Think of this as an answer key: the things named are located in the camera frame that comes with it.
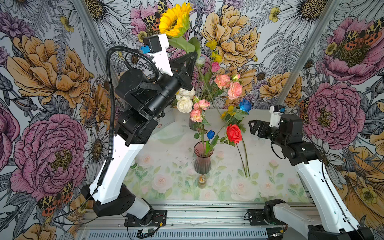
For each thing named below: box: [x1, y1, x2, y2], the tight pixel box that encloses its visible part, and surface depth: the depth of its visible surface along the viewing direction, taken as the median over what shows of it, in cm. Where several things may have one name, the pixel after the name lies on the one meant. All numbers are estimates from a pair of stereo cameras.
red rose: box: [226, 124, 243, 144], surface depth 63 cm
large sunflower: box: [221, 105, 248, 178], surface depth 69 cm
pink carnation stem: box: [189, 96, 211, 151], surface depth 70 cm
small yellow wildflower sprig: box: [205, 39, 223, 63], surface depth 88 cm
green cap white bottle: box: [130, 160, 139, 172], surface depth 89 cm
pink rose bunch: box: [211, 62, 243, 100], surface depth 69 cm
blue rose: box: [239, 98, 252, 115], surface depth 65 cm
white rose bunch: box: [175, 87, 196, 113], surface depth 68 cm
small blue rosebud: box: [206, 129, 215, 139], surface depth 73 cm
